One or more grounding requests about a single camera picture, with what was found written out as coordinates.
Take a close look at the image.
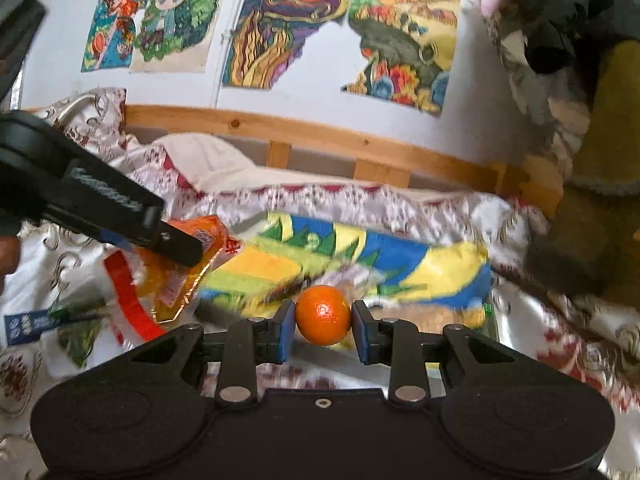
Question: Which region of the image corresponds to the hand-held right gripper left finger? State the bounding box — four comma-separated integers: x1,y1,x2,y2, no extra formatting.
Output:
130,299,297,407

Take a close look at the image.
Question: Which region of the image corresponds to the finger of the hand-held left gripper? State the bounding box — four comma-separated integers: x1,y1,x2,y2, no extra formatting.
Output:
97,220,204,269

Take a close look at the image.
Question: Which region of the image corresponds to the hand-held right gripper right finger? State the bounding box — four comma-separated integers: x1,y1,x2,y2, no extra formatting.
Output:
351,300,517,406

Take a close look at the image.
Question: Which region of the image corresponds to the orange red bread bag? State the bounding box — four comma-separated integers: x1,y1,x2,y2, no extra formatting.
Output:
102,215,246,347

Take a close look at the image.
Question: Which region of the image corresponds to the orange tangerine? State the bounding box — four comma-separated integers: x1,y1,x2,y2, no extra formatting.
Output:
295,285,353,347

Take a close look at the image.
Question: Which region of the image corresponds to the green white snack packet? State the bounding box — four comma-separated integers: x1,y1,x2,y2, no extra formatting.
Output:
47,295,109,369

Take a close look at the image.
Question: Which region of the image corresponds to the small blue packet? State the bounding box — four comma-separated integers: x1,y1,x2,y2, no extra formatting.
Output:
4,310,57,347

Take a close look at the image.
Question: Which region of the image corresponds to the dinosaur drawing paper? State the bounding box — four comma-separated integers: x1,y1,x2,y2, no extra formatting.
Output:
197,212,494,332

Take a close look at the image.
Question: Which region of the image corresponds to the white pillow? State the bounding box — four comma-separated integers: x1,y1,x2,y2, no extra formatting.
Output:
150,132,362,194

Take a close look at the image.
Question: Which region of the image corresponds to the grey window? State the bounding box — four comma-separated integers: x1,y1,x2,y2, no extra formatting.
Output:
0,0,47,111

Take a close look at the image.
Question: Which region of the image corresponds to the running orange-haired girl drawing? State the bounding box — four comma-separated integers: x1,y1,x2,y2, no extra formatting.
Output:
80,0,147,74

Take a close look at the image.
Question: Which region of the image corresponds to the blond child drawing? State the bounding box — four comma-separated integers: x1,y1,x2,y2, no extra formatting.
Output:
129,0,236,75

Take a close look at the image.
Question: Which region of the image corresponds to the swirly night sky drawing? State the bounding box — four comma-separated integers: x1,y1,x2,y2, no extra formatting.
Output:
221,0,359,92

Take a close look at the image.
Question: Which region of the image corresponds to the olive brown garment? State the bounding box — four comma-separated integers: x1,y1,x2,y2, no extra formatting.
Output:
525,40,640,302

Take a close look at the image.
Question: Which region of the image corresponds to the farm landscape drawing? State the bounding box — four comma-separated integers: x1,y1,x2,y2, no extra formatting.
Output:
341,0,461,117

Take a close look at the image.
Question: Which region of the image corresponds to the black jacket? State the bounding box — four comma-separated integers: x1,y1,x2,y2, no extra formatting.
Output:
500,0,640,77

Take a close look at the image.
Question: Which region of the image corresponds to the white wall pipe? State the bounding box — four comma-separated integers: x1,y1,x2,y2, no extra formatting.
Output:
216,0,253,111

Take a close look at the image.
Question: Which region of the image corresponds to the wooden bed frame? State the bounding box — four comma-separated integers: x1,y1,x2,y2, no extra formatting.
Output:
25,105,567,222

